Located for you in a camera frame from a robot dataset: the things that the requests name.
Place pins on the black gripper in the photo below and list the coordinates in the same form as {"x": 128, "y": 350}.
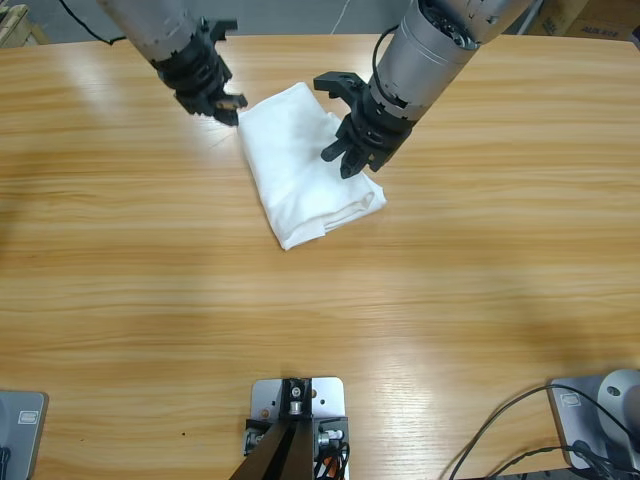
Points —
{"x": 377, "y": 125}
{"x": 197, "y": 77}

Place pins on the white T-shirt with UNITREE print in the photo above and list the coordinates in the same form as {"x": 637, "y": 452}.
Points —
{"x": 310, "y": 170}

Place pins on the wooden pallet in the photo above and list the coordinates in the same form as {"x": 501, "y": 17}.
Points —
{"x": 22, "y": 25}

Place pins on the cardboard box with blue print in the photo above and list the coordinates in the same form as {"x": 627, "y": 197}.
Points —
{"x": 555, "y": 17}

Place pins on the black block with silver connector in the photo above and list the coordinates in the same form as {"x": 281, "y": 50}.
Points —
{"x": 335, "y": 427}

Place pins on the cardboard box with dark lettering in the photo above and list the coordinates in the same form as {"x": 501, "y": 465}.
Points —
{"x": 605, "y": 20}

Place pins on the black and silver clamp fitting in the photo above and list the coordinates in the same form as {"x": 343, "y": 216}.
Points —
{"x": 252, "y": 440}

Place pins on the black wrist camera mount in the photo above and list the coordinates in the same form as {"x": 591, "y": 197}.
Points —
{"x": 337, "y": 82}
{"x": 220, "y": 27}

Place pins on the white metal frame leg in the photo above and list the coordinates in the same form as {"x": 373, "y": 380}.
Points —
{"x": 527, "y": 22}

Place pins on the white camera mounting plate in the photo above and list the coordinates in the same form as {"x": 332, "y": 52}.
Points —
{"x": 327, "y": 395}

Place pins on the black bracket with silver bolt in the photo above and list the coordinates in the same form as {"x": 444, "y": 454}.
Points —
{"x": 295, "y": 400}

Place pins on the dark camera post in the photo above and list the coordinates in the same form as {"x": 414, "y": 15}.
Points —
{"x": 280, "y": 460}

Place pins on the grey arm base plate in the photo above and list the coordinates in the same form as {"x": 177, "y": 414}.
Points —
{"x": 562, "y": 422}
{"x": 30, "y": 440}

